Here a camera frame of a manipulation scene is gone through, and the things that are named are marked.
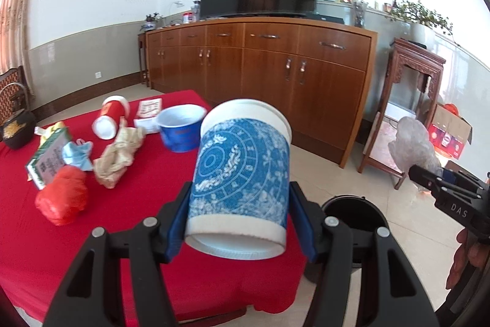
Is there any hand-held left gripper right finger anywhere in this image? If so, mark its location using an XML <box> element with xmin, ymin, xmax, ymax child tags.
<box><xmin>289</xmin><ymin>181</ymin><xmax>441</xmax><ymax>327</ymax></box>

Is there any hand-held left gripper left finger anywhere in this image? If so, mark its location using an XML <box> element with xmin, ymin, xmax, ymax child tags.
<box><xmin>43</xmin><ymin>181</ymin><xmax>192</xmax><ymax>327</ymax></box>

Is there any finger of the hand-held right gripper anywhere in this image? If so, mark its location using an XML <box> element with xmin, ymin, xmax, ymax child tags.
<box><xmin>408</xmin><ymin>165</ymin><xmax>447</xmax><ymax>197</ymax></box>
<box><xmin>440</xmin><ymin>167</ymin><xmax>488</xmax><ymax>193</ymax></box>

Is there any clear plastic bag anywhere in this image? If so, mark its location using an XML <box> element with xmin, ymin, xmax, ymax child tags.
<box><xmin>387</xmin><ymin>116</ymin><xmax>441</xmax><ymax>193</ymax></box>

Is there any black trash bin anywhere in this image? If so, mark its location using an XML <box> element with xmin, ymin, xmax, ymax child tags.
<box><xmin>304</xmin><ymin>194</ymin><xmax>388</xmax><ymax>283</ymax></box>

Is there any blue patterned paper cup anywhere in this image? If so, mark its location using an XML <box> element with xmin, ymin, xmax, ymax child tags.
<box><xmin>184</xmin><ymin>99</ymin><xmax>292</xmax><ymax>260</ymax></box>

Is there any brown paper bag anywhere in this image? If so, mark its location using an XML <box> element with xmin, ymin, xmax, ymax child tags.
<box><xmin>93</xmin><ymin>117</ymin><xmax>147</xmax><ymax>190</ymax></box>

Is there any red plastic bag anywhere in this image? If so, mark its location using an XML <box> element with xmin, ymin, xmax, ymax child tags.
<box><xmin>34</xmin><ymin>165</ymin><xmax>89</xmax><ymax>227</ymax></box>

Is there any red and white milk carton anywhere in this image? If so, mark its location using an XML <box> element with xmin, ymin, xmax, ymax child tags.
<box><xmin>133</xmin><ymin>99</ymin><xmax>164</xmax><ymax>135</ymax></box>

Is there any blue face mask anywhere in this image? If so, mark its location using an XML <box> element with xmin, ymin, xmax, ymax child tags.
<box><xmin>61</xmin><ymin>139</ymin><xmax>94</xmax><ymax>172</ymax></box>

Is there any green printed box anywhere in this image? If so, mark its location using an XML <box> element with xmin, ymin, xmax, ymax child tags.
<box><xmin>25</xmin><ymin>130</ymin><xmax>73</xmax><ymax>191</ymax></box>

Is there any person's right hand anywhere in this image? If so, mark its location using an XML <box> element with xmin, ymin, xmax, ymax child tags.
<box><xmin>446</xmin><ymin>227</ymin><xmax>490</xmax><ymax>291</ymax></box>

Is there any cardboard box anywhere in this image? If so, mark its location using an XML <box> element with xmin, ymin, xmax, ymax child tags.
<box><xmin>429</xmin><ymin>103</ymin><xmax>473</xmax><ymax>159</ymax></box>

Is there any red tablecloth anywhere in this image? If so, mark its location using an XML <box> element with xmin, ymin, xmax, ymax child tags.
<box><xmin>0</xmin><ymin>89</ymin><xmax>307</xmax><ymax>327</ymax></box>

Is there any blue plastic bowl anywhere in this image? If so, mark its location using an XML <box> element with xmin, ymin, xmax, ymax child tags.
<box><xmin>156</xmin><ymin>104</ymin><xmax>207</xmax><ymax>153</ymax></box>

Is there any carved wooden stand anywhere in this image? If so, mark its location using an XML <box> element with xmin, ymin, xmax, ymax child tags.
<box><xmin>358</xmin><ymin>38</ymin><xmax>447</xmax><ymax>190</ymax></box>

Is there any red paper cup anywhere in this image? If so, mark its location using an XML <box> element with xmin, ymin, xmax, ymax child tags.
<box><xmin>92</xmin><ymin>95</ymin><xmax>130</xmax><ymax>140</ymax></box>

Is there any yellow wrapper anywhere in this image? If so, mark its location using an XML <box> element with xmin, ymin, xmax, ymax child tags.
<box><xmin>34</xmin><ymin>121</ymin><xmax>67</xmax><ymax>144</ymax></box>

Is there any wooden sideboard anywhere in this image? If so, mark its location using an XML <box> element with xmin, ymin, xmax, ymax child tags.
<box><xmin>146</xmin><ymin>17</ymin><xmax>378</xmax><ymax>169</ymax></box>

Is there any large potted plant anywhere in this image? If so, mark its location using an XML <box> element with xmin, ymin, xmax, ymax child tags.
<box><xmin>386</xmin><ymin>0</ymin><xmax>460</xmax><ymax>48</ymax></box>

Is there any black wicker basket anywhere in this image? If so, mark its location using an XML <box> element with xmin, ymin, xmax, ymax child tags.
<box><xmin>0</xmin><ymin>82</ymin><xmax>37</xmax><ymax>150</ymax></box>

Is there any black set-top box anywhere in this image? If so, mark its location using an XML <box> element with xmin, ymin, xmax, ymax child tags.
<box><xmin>306</xmin><ymin>12</ymin><xmax>344</xmax><ymax>24</ymax></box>

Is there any small potted plant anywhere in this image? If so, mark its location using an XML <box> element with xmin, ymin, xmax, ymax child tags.
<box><xmin>140</xmin><ymin>13</ymin><xmax>165</xmax><ymax>32</ymax></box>

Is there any wicker wooden chair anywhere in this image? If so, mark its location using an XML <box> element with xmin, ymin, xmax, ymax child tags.
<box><xmin>0</xmin><ymin>66</ymin><xmax>31</xmax><ymax>113</ymax></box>

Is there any beige curtain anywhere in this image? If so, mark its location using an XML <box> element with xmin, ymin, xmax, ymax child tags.
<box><xmin>0</xmin><ymin>0</ymin><xmax>43</xmax><ymax>75</ymax></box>

